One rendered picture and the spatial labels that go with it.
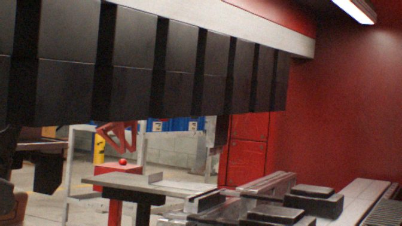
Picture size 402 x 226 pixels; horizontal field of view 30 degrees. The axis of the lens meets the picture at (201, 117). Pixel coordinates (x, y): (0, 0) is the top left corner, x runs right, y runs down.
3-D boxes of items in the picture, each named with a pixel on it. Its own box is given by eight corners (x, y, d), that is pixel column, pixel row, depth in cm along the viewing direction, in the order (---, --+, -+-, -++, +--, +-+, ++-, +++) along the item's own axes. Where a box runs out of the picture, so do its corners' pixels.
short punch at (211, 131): (218, 152, 175) (221, 111, 174) (226, 153, 174) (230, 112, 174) (204, 156, 165) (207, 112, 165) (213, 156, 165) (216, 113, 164)
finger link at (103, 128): (144, 146, 177) (129, 109, 178) (131, 148, 170) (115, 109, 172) (120, 157, 179) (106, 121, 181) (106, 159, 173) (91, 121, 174)
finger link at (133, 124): (149, 145, 180) (134, 109, 181) (136, 147, 173) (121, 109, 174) (125, 156, 182) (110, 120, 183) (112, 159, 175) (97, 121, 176)
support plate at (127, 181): (115, 175, 188) (115, 171, 187) (216, 189, 179) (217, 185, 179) (80, 182, 170) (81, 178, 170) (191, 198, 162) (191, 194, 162)
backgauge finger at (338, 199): (229, 195, 175) (231, 173, 175) (343, 211, 167) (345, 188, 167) (213, 202, 164) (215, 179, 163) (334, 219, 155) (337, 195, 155)
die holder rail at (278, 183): (276, 199, 247) (278, 170, 247) (294, 202, 246) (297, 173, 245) (232, 223, 200) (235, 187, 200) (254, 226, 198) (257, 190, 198)
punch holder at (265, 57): (237, 109, 199) (243, 45, 198) (268, 112, 196) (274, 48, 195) (220, 109, 185) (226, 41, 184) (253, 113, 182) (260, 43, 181)
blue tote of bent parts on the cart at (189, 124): (149, 127, 582) (152, 103, 581) (206, 134, 557) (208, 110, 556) (121, 127, 551) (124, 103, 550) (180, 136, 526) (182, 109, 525)
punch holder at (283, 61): (256, 107, 218) (262, 50, 217) (285, 110, 215) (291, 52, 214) (242, 108, 204) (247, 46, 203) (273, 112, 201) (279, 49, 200)
